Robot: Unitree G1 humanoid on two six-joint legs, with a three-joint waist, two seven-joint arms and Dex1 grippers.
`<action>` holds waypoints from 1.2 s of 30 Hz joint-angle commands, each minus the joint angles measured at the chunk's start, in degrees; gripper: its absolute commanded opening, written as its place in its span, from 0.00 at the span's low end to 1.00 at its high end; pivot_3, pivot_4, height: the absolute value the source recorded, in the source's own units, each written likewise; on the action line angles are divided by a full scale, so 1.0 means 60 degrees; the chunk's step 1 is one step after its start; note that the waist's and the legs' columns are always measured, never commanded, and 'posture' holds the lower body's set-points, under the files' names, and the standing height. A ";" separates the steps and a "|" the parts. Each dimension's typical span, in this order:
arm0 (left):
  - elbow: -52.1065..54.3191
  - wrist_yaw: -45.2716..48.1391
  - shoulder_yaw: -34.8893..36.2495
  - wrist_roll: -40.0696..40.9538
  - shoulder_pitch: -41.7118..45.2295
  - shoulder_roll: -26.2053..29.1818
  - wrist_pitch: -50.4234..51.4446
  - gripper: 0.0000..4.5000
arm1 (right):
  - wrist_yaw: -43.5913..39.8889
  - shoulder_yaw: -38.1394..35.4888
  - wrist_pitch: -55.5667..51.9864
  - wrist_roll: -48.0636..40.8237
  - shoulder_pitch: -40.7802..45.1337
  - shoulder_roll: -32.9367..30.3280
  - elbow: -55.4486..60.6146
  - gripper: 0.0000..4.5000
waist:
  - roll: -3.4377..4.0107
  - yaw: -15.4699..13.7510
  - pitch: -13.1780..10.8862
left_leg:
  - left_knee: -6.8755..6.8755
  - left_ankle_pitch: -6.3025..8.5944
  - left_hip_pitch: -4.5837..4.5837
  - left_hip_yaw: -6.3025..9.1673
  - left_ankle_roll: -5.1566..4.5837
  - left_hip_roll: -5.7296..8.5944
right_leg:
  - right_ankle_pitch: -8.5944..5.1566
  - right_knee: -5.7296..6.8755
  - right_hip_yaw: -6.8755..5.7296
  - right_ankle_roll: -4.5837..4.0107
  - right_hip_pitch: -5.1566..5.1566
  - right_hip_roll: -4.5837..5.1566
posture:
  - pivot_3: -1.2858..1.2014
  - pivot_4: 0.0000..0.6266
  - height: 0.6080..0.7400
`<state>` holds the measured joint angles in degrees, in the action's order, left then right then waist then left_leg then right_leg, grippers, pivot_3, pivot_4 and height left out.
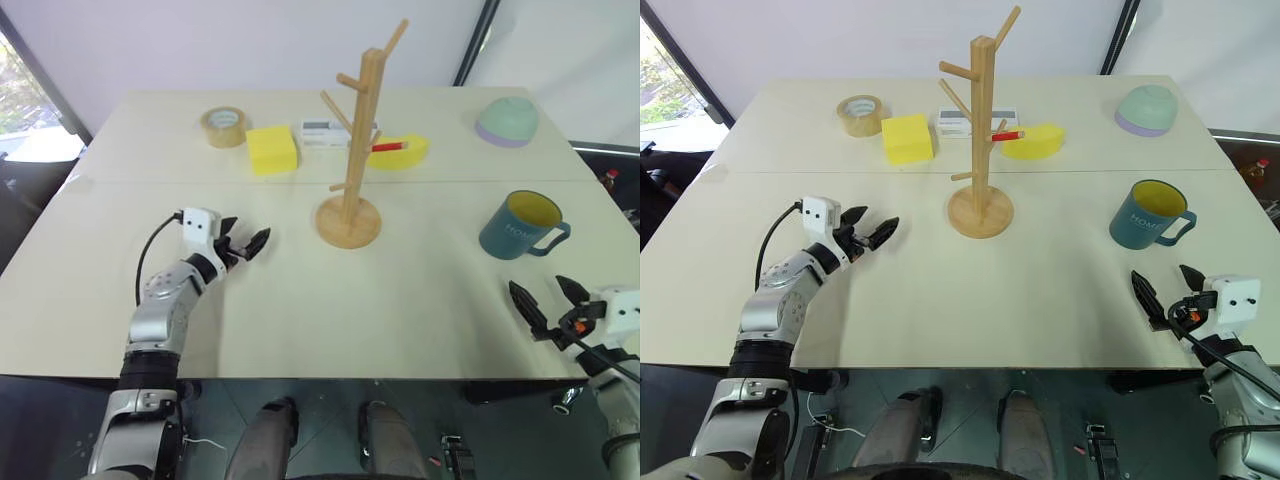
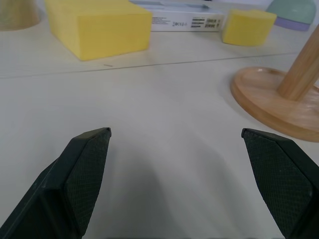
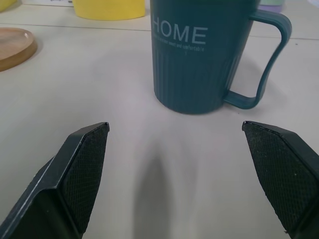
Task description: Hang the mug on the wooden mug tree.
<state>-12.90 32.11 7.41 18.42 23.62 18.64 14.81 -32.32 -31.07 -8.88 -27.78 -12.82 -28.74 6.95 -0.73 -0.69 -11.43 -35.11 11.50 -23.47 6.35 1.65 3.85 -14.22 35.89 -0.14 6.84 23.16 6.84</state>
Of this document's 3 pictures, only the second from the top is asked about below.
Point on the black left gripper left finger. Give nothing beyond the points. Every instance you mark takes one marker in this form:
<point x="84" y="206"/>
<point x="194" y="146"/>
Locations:
<point x="72" y="184"/>

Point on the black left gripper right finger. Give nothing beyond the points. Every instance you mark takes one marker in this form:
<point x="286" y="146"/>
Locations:
<point x="281" y="181"/>

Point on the wooden stand with pole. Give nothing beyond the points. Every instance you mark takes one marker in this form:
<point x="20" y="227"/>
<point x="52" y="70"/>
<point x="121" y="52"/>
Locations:
<point x="281" y="99"/>

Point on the small yellow foam block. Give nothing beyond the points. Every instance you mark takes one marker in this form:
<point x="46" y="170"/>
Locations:
<point x="248" y="27"/>

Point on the large yellow foam block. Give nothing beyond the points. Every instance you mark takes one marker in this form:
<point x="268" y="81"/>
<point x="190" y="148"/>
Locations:
<point x="99" y="27"/>

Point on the green and lilac dome object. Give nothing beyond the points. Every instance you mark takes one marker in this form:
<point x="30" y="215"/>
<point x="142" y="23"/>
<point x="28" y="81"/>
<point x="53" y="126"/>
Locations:
<point x="292" y="13"/>

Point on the tan wooden cone object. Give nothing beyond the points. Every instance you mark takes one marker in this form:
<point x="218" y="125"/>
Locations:
<point x="17" y="13"/>

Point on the white labelled cardboard box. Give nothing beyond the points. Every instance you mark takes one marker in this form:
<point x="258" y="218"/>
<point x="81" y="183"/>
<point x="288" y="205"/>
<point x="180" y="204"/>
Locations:
<point x="184" y="18"/>

